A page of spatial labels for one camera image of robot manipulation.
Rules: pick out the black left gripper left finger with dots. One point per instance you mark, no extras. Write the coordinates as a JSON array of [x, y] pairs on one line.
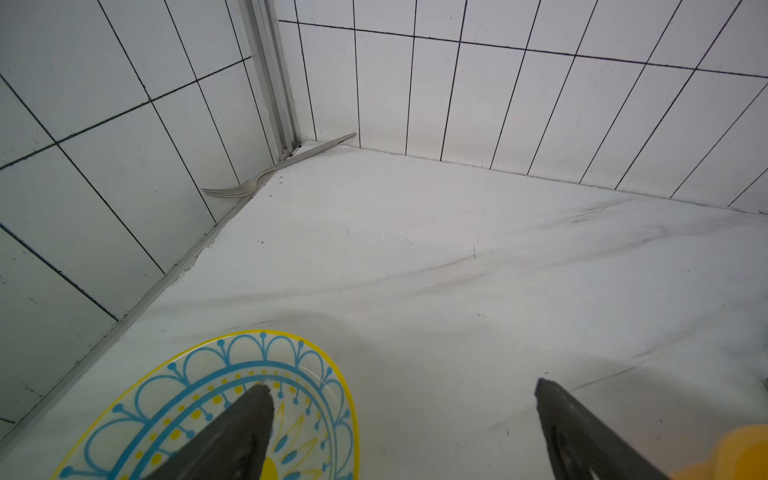
[[233, 446]]

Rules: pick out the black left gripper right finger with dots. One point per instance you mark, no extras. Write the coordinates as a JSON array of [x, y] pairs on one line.
[[580, 445]]

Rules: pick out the yellow plastic storage box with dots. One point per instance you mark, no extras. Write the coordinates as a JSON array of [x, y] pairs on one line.
[[740, 455]]

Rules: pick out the blue yellow patterned plate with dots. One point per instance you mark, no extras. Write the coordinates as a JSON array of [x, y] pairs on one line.
[[313, 434]]

